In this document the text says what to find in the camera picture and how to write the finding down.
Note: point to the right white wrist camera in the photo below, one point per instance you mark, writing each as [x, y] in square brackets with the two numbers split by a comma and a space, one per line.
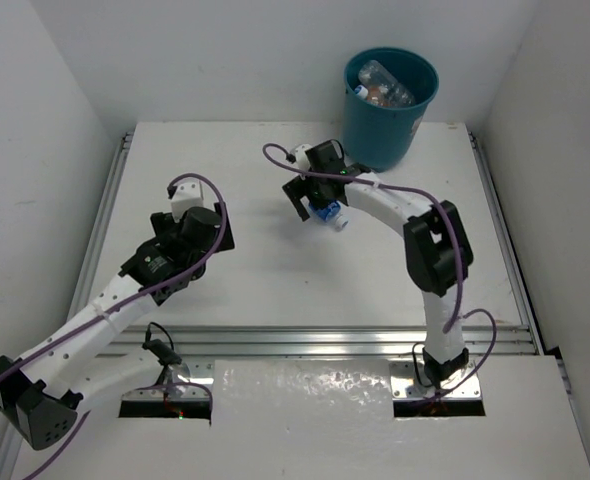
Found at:
[298, 158]

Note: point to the aluminium frame rail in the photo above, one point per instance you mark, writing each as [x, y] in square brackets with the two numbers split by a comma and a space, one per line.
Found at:
[296, 329]

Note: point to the teal plastic bin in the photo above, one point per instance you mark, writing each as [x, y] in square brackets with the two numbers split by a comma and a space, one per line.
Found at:
[379, 137]

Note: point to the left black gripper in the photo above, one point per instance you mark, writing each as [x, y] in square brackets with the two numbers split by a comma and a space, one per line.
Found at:
[223, 236]

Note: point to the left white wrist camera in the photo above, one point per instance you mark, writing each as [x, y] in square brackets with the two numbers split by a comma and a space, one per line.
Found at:
[184, 196]

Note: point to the blue label bottle back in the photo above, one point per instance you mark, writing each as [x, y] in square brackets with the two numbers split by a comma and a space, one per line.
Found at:
[331, 215]

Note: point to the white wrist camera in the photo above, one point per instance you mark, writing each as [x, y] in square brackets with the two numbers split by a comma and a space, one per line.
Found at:
[184, 196]
[298, 158]

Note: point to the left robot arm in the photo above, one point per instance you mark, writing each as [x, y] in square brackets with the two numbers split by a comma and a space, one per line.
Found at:
[44, 390]

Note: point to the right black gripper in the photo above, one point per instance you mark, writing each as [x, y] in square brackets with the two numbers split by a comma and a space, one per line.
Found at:
[295, 189]

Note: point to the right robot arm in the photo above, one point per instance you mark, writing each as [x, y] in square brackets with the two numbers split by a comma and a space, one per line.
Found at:
[437, 251]

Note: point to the clear bottle diagonal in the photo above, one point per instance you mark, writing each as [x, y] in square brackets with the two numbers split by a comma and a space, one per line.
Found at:
[374, 74]

